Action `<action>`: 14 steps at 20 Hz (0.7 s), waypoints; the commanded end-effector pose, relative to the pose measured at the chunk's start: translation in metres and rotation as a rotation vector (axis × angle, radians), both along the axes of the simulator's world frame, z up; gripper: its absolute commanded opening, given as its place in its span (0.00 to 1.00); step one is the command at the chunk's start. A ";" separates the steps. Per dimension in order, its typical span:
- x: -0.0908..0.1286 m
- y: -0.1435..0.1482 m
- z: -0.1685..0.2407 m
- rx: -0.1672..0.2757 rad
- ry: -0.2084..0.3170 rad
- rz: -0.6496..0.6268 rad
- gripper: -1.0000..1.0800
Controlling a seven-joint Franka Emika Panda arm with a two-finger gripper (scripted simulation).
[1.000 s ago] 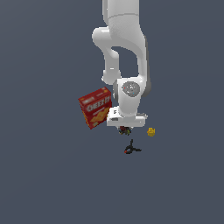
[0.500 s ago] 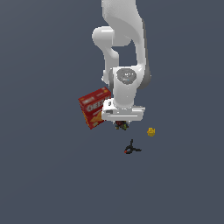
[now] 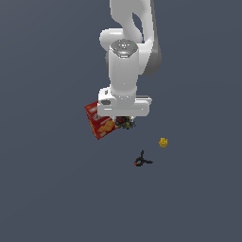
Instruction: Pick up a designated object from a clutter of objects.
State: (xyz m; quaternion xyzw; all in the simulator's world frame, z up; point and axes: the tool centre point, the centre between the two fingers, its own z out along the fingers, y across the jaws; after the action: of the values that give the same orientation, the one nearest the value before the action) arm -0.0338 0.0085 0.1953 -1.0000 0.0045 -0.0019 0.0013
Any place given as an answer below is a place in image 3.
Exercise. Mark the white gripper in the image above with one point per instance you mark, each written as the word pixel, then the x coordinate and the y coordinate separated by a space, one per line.
pixel 123 105

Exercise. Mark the dark multicoloured small object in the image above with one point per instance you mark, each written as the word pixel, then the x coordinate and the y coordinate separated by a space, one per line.
pixel 125 122

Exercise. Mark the small yellow object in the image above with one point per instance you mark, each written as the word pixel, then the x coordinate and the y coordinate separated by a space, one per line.
pixel 163 142

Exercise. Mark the red cracker box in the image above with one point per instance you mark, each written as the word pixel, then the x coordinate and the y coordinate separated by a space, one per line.
pixel 100 123

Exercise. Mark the black clamp with red tip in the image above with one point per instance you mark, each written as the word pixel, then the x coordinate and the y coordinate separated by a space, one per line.
pixel 141 160

